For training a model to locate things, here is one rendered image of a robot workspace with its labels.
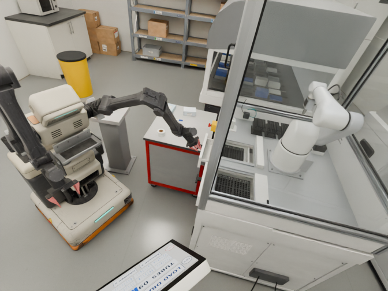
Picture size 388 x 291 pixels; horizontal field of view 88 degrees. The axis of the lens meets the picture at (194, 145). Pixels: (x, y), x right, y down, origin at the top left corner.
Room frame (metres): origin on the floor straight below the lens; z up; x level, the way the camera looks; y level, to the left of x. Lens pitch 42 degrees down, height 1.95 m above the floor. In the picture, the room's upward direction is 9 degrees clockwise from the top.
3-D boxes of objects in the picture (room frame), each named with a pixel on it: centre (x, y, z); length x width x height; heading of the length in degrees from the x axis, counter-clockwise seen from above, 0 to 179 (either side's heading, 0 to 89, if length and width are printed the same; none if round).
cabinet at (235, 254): (1.04, -0.60, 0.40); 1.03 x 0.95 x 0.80; 173
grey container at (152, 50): (5.01, 1.33, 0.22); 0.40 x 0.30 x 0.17; 89
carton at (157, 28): (5.02, 1.18, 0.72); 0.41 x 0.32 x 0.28; 89
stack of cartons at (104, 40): (5.05, 2.59, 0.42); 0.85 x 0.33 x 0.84; 89
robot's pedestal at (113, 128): (1.60, 0.86, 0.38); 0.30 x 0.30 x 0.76; 89
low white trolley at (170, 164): (1.58, 0.13, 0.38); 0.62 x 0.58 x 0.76; 173
